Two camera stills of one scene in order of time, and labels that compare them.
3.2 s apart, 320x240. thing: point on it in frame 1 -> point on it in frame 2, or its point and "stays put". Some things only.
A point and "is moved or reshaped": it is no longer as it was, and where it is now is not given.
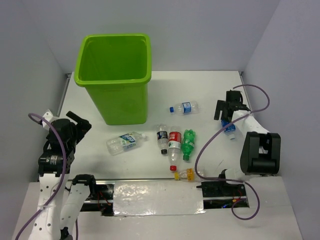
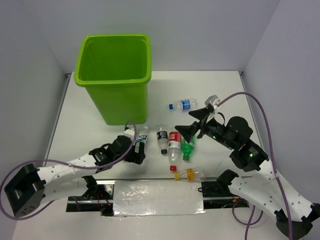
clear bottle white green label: (114, 145) is moved or reshaped
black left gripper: (84, 125) -> (137, 157)
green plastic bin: (115, 68) stays put
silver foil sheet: (157, 197) stays put
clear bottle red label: (174, 147) stays put
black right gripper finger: (220, 106) -> (189, 131)
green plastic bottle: (188, 143) stays put
